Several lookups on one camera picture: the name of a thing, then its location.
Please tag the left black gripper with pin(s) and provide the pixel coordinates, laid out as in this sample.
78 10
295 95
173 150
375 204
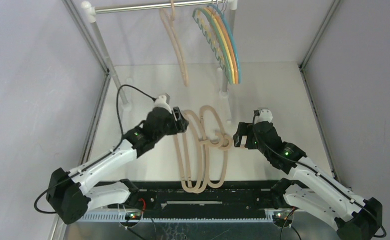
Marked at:
176 112

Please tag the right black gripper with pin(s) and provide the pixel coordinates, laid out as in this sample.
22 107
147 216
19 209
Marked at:
243 135

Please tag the green wire hanger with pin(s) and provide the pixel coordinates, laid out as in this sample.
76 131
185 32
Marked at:
213 32

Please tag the blue wire hanger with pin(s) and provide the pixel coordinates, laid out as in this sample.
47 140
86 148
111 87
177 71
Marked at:
230 41

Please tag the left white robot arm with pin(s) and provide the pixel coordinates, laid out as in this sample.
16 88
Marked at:
73 193

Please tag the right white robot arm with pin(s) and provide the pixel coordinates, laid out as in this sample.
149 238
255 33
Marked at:
308 188

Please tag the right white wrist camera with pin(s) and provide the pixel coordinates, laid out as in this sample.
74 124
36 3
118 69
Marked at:
262 115

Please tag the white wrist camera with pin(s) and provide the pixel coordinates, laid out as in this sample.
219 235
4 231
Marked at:
262 115
162 101

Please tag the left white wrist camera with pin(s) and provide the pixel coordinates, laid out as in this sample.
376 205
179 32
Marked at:
162 101

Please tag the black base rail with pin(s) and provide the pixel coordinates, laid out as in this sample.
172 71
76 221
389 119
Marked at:
242 201

